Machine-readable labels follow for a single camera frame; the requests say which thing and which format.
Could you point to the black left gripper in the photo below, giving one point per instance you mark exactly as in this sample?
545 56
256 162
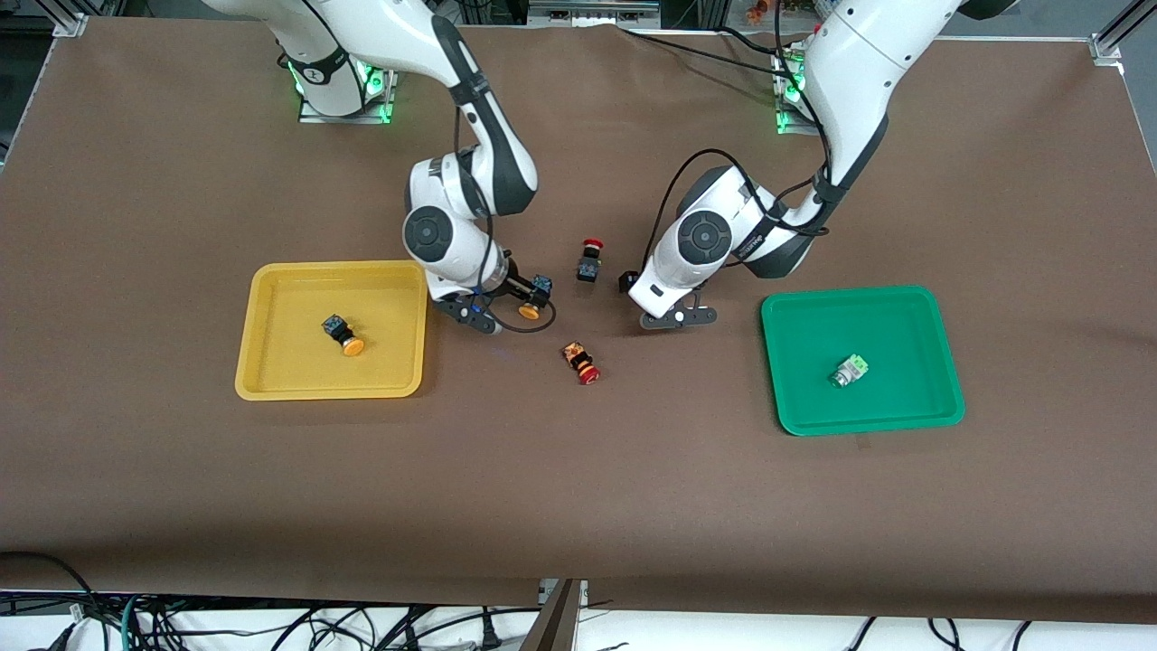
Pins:
625 281

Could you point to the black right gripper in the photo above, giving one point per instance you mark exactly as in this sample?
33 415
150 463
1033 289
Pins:
512 282

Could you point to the yellow push button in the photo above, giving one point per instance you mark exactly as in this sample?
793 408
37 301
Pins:
533 307
343 334

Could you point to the green push button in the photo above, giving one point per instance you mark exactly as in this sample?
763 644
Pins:
849 371

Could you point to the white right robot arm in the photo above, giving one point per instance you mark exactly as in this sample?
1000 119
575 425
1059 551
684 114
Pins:
470 136

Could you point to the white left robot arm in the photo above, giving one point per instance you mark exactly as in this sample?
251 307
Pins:
795 163

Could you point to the red button black body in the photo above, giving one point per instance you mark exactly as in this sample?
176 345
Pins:
590 260

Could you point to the red button orange body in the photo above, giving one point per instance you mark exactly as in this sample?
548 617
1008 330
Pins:
580 362

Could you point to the yellow plastic tray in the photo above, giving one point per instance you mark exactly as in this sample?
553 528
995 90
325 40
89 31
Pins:
333 362

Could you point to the brown table mat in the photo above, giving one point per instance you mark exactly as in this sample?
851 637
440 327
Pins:
578 497

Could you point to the green plastic tray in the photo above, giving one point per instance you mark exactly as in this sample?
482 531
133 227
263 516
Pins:
861 325

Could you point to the dark table support beam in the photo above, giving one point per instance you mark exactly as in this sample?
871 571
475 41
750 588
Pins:
551 624

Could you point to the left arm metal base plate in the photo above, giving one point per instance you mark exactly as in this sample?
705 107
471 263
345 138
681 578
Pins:
785 117

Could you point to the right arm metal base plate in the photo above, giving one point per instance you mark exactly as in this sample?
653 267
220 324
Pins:
384 108

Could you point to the aluminium frame rail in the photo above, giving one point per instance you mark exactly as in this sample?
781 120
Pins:
594 11

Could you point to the silver table corner bracket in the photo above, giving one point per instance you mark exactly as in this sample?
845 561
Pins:
70 25
1106 47

